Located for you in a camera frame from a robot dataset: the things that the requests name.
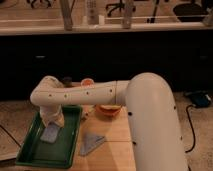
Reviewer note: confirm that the yellow banana piece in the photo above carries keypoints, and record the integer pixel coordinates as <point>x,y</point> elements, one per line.
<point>110,107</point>

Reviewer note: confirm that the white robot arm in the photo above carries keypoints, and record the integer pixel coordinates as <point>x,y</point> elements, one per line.
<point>152,115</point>

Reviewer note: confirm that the orange bowl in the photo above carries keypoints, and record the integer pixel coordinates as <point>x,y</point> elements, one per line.
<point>110,113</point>

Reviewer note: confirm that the grey triangular cloth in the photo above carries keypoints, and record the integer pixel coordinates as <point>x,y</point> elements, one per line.
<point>90,142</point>

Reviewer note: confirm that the blue grey sponge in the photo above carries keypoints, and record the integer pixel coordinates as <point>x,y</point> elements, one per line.
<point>50,133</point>

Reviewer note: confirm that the black office chair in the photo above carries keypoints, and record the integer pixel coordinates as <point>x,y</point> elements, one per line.
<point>189,12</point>

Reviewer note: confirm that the green plastic tray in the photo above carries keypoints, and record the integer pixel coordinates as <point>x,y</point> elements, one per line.
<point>59,154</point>

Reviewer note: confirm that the black office chair base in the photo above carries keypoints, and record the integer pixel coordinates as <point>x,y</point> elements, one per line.
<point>121,5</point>

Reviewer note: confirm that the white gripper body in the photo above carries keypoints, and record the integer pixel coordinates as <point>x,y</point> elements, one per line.
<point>50,114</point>

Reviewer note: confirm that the black power adapter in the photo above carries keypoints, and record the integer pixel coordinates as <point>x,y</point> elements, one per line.
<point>199,98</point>

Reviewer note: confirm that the orange filled white cup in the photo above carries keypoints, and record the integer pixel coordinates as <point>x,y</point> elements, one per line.
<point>87,81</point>

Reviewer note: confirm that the wooden table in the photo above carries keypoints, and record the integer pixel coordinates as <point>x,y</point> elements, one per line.
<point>115,154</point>

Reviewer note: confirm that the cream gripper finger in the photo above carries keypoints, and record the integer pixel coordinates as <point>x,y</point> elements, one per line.
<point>60,122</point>

